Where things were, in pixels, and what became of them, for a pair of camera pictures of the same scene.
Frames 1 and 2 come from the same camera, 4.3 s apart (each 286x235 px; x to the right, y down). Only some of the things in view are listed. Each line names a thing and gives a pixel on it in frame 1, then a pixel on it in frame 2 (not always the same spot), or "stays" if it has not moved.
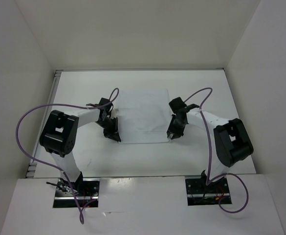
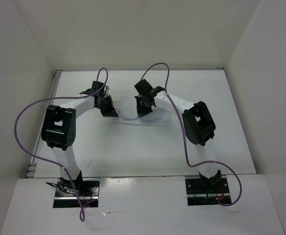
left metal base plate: x=87 y=190 stays
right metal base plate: x=199 y=194 stays
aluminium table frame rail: x=30 y=171 stays
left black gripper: x=113 y=133 -> x=110 y=112
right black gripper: x=171 y=129 -> x=141 y=111
